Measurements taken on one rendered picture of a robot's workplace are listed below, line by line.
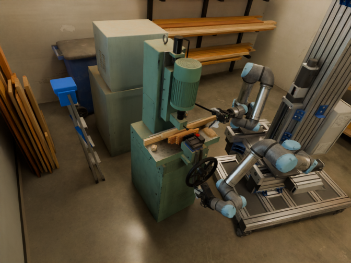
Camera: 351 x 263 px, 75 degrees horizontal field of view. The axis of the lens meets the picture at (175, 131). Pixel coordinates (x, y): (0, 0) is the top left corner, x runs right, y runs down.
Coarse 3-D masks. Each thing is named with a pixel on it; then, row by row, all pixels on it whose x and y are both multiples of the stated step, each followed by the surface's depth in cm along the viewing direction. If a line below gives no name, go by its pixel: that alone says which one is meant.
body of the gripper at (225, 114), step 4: (220, 112) 166; (224, 112) 165; (228, 112) 170; (232, 112) 168; (216, 116) 168; (220, 116) 165; (224, 116) 163; (228, 116) 165; (232, 116) 166; (220, 120) 166; (224, 120) 163
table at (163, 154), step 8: (200, 128) 192; (216, 136) 186; (152, 144) 171; (160, 144) 172; (168, 144) 173; (176, 144) 174; (208, 144) 184; (152, 152) 165; (160, 152) 166; (168, 152) 166; (176, 152) 167; (152, 160) 164; (160, 160) 160; (168, 160) 166; (184, 160) 168
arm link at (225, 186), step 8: (256, 144) 140; (264, 144) 136; (248, 152) 145; (256, 152) 139; (248, 160) 142; (256, 160) 142; (240, 168) 144; (248, 168) 143; (232, 176) 146; (240, 176) 145; (216, 184) 153; (224, 184) 149; (232, 184) 147; (224, 192) 148
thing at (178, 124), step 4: (176, 112) 177; (172, 116) 173; (176, 116) 173; (172, 120) 175; (176, 120) 170; (180, 120) 170; (184, 120) 170; (176, 124) 172; (180, 124) 168; (184, 124) 170; (180, 128) 171; (184, 128) 174
